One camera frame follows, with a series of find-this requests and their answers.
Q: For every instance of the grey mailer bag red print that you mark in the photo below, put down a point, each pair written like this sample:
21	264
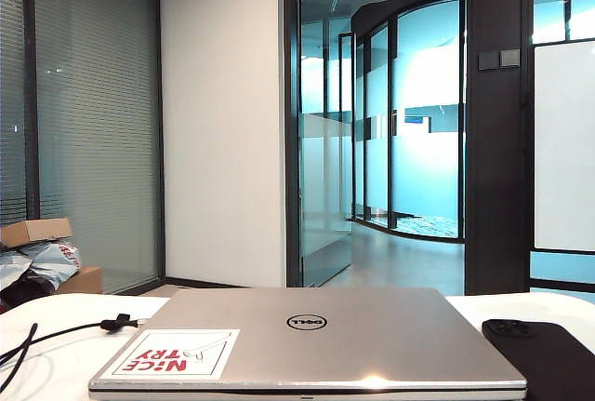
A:
60	263

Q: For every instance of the black smartphone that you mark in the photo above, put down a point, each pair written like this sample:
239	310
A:
548	359

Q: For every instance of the plain grey plastic bag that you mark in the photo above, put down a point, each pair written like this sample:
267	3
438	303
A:
14	263

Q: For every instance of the grey wall switch panel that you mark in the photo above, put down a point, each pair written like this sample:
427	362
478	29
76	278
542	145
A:
510	57

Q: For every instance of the glass door black frame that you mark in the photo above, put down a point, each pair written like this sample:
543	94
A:
325	164

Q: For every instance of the large brown cardboard box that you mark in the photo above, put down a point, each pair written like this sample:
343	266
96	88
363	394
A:
86	280

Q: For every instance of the white Nice Try sticker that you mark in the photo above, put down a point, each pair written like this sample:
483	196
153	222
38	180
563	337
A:
153	359

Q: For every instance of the dark wall switch panel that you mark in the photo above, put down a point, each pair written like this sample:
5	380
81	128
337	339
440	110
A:
489	60

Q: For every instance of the dark plastic bag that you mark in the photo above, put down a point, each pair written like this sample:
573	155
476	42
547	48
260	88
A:
28	294

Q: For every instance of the whiteboard on black rolling stand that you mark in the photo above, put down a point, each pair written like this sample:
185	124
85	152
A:
564	140

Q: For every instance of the small open cardboard box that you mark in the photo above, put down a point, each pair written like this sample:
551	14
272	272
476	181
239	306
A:
42	231

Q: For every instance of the silver Dell laptop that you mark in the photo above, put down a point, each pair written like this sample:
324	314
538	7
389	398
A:
348	354

